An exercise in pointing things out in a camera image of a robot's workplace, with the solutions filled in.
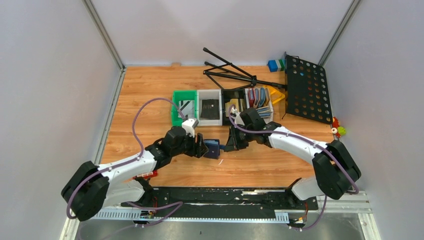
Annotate blue card holder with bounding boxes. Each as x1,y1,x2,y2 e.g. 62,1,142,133
203,139,221,160

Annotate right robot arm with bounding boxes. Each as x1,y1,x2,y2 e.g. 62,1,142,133
227,104,361,201

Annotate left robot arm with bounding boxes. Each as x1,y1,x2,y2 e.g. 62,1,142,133
61,126,209,222

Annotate silver cards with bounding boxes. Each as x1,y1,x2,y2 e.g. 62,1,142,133
176,99,196,118

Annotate black cards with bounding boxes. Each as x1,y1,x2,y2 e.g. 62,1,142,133
200,99,220,120

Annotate gold cards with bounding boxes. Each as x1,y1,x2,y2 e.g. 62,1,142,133
224,98,245,118

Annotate white bin with card holders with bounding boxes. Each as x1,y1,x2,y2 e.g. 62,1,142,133
244,87,274,123

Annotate white bin with black cards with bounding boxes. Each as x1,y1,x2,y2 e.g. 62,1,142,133
196,89,223,126

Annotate red toy block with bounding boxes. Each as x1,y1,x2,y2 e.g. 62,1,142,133
132,170,158,180

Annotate green bin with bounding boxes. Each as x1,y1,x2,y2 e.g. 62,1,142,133
171,90,198,126

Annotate yellow triangle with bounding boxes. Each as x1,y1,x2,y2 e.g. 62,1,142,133
263,85,286,105

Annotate black music stand tripod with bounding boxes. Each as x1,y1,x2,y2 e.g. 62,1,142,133
202,47,288,90

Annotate black perforated stand plate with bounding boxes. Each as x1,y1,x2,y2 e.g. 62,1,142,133
284,54,333,125

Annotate blue green white blocks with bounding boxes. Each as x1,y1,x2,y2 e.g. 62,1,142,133
267,59,286,73

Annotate colourful small toy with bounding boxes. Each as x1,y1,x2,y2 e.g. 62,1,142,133
331,117,347,139

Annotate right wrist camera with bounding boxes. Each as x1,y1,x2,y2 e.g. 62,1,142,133
230,110,245,126

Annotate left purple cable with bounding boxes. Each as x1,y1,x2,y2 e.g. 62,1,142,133
66,97,188,240

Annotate purple cable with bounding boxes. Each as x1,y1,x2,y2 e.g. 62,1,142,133
66,97,188,240
227,104,360,232

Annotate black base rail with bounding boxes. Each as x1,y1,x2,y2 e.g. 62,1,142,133
135,186,319,219

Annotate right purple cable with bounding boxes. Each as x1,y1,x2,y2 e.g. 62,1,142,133
227,104,360,232

